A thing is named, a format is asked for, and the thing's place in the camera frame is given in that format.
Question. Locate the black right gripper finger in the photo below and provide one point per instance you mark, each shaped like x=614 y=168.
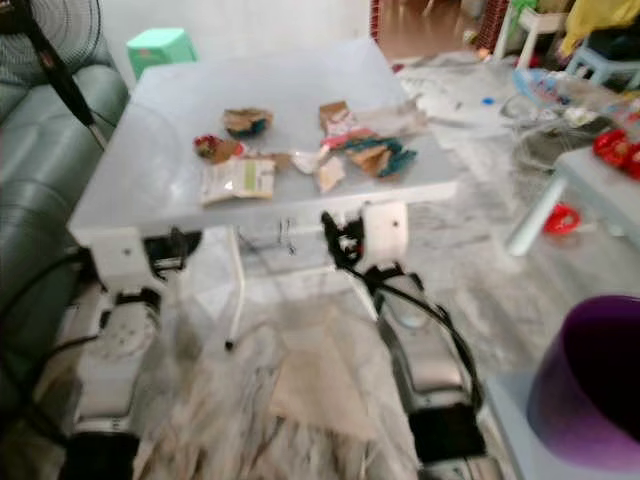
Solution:
x=357 y=222
x=333 y=238

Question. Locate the pale brown torn packet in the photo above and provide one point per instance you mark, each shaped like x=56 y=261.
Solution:
x=330 y=174

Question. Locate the purple rubbish bin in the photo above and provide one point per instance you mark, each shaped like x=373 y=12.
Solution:
x=590 y=390

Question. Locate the teal brown flat wrapper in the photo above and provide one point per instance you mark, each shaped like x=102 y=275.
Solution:
x=382 y=158

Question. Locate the small brown cardboard scrap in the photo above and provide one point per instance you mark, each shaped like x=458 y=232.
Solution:
x=275 y=160

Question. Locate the clear plastic wrapper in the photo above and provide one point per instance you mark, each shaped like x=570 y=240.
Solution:
x=392 y=118

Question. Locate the red crumpled wrapper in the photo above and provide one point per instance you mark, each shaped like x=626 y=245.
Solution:
x=213 y=148

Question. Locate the crumpled brown teal wrapper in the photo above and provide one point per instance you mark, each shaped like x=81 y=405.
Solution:
x=247 y=122

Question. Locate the grey green leather sofa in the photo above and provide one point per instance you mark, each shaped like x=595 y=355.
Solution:
x=40 y=200

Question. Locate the white plastic folding table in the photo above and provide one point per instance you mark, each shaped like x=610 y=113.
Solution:
x=280 y=80

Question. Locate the mint green plastic stool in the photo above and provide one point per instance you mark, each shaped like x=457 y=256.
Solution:
x=160 y=50

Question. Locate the baby bouncer seat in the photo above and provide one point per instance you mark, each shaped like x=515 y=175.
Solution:
x=560 y=135

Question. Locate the small white side table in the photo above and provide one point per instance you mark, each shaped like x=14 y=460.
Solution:
x=595 y=190

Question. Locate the black standing fan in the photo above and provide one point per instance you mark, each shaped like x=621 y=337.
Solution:
x=50 y=45

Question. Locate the red shiny packet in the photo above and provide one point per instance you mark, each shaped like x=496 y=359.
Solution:
x=615 y=150

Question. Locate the white plastic stool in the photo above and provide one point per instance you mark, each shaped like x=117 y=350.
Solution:
x=538 y=22

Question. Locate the light blue plastic stool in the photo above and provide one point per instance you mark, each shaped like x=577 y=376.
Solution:
x=600 y=62

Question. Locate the yellow cloth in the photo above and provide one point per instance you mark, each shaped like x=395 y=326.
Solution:
x=600 y=20

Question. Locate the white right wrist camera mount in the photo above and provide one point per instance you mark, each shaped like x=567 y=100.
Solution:
x=386 y=232

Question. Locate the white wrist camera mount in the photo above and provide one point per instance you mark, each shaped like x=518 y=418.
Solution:
x=386 y=232
x=122 y=258

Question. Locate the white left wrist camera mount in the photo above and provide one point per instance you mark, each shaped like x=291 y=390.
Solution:
x=122 y=258

